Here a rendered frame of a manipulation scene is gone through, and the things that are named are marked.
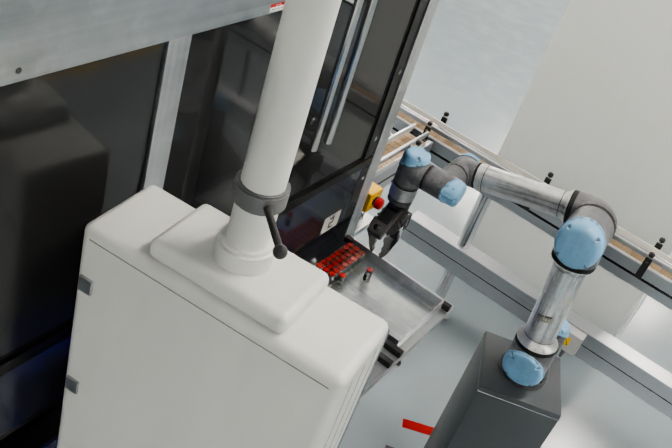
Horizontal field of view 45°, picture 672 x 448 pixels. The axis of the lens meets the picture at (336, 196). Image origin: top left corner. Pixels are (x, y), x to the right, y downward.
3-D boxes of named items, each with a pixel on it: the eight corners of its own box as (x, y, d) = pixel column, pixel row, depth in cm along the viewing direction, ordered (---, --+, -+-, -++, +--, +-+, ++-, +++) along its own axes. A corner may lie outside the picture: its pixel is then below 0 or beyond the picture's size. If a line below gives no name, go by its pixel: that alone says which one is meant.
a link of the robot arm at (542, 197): (631, 196, 214) (460, 141, 234) (620, 212, 206) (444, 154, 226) (619, 233, 220) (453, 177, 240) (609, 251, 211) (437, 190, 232)
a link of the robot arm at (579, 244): (549, 370, 234) (623, 215, 205) (532, 399, 223) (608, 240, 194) (511, 349, 239) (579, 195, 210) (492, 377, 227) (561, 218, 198)
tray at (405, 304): (301, 281, 238) (304, 272, 237) (351, 247, 258) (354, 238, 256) (395, 349, 226) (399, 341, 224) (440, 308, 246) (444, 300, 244)
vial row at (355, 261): (323, 284, 240) (327, 272, 237) (357, 260, 253) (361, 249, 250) (328, 288, 239) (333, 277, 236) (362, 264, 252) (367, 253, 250)
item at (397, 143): (328, 227, 269) (341, 189, 260) (292, 202, 275) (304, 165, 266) (429, 163, 321) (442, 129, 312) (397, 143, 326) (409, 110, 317)
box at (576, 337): (545, 338, 316) (554, 322, 311) (550, 332, 320) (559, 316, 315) (572, 357, 311) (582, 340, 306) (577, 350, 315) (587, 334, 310)
